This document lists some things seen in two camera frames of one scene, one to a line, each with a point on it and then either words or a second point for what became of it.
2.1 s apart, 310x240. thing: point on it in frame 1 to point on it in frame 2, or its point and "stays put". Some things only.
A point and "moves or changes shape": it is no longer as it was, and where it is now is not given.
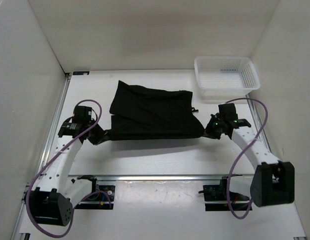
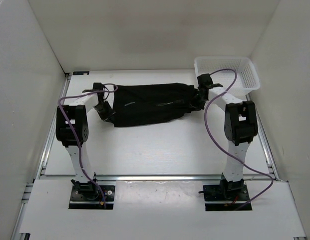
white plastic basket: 225,77 stays put
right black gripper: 208,132 to 201,106
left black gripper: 101,136 to 109,114
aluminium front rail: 145,177 stays put
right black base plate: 218,192 stays put
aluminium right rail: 261,129 stays put
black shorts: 142,112 moves or changes shape
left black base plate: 99,196 stays put
